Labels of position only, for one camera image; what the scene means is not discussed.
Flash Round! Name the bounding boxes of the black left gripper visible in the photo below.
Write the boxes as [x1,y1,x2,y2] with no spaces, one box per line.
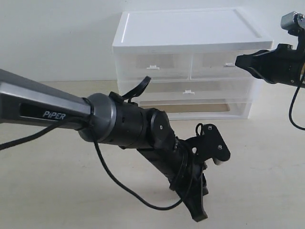
[137,135,209,222]

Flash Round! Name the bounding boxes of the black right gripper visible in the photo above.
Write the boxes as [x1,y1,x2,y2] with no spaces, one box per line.
[235,44,305,87]

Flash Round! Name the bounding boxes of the clear wide drawer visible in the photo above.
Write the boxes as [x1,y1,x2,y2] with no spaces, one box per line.
[133,77,257,104]

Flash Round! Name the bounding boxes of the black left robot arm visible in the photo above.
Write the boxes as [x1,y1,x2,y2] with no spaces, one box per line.
[0,70,231,222]

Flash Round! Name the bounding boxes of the clear upper right drawer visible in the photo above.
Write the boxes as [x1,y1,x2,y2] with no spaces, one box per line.
[190,50,257,80]

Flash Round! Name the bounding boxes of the white plastic drawer cabinet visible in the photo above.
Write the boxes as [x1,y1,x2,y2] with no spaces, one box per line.
[112,8,274,121]

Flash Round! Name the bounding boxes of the clear upper left drawer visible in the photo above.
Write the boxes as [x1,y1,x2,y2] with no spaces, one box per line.
[115,53,192,80]

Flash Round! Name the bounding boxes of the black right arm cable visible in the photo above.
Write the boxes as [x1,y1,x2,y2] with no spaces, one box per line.
[288,73,305,131]

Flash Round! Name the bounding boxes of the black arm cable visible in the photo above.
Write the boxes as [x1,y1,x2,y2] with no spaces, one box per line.
[288,73,305,131]
[0,76,205,211]

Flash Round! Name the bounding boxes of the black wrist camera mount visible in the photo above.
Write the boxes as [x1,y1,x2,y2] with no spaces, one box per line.
[186,123,231,165]

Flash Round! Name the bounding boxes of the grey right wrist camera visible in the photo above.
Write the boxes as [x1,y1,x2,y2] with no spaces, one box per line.
[280,11,305,36]

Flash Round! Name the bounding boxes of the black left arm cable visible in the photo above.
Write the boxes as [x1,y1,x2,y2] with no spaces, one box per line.
[0,76,205,211]

